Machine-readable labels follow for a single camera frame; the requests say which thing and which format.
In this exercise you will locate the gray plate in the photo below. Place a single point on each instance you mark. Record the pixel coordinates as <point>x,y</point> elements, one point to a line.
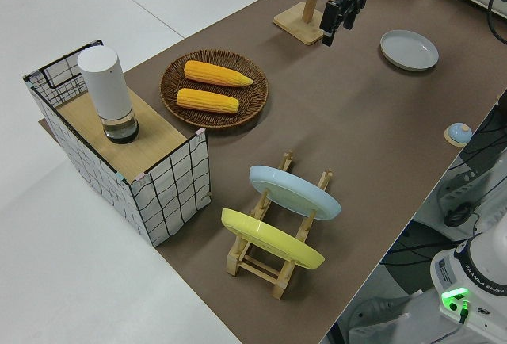
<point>410,50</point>

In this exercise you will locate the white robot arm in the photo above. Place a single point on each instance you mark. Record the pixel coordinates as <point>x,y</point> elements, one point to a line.
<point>483,264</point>

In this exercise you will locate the light blue plate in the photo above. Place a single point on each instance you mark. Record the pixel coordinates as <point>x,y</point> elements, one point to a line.
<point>297,193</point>

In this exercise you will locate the yellow plate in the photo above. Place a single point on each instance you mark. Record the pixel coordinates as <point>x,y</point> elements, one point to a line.
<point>273,239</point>

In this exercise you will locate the wooden plate rack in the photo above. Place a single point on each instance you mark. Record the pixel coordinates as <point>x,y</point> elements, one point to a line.
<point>257,268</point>

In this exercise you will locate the wooden mug holder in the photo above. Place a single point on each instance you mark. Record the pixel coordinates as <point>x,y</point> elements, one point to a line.
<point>297,27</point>

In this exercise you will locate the brown table mat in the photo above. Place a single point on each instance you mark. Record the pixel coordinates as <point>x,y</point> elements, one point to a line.
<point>356,130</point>

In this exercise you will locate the yellow corn cob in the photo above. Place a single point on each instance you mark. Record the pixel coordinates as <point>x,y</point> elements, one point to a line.
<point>216,73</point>
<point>208,101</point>

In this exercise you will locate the blue call bell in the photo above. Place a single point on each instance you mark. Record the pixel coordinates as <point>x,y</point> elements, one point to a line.
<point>458,133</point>

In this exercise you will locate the brown wicker basket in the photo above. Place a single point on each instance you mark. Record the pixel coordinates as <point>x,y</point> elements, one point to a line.
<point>174,82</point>

